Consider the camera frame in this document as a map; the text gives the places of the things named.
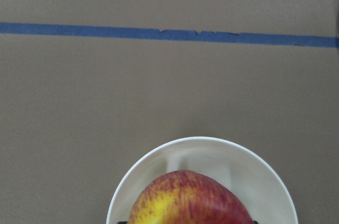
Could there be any white bowl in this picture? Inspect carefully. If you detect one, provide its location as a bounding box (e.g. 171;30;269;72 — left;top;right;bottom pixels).
106;136;298;223

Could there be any red yellow apple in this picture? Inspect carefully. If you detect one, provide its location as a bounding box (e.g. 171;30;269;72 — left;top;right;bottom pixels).
127;170;254;223

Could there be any brown paper table cover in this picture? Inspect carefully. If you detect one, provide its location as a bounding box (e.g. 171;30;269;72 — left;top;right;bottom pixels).
1;0;338;223

